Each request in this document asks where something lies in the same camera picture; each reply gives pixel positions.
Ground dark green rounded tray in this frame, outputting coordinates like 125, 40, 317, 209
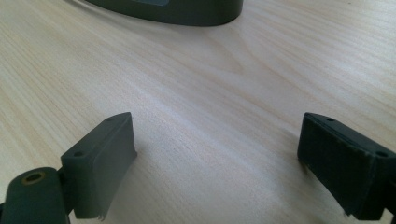
81, 0, 244, 27

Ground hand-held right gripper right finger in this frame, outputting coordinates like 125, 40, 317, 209
296, 112, 396, 221

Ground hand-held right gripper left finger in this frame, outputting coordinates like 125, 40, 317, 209
60, 111, 138, 221

